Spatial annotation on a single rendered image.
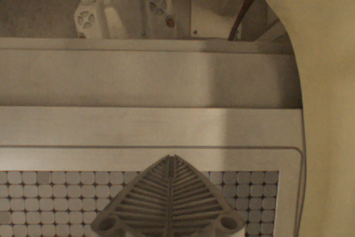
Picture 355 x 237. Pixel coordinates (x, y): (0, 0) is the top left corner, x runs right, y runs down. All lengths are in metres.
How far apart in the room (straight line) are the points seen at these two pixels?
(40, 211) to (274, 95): 0.57
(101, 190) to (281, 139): 0.39
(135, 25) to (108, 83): 0.69
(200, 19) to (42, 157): 1.25
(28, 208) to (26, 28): 1.46
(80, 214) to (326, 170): 0.53
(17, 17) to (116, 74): 1.51
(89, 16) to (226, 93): 0.87
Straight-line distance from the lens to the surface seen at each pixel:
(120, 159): 0.32
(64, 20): 1.58
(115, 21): 1.04
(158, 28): 0.89
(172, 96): 0.30
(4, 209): 0.50
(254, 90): 0.35
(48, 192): 0.42
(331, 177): 0.45
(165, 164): 0.17
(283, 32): 0.83
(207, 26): 1.32
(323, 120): 0.41
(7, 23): 1.84
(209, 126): 0.29
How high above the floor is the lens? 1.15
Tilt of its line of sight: 85 degrees down
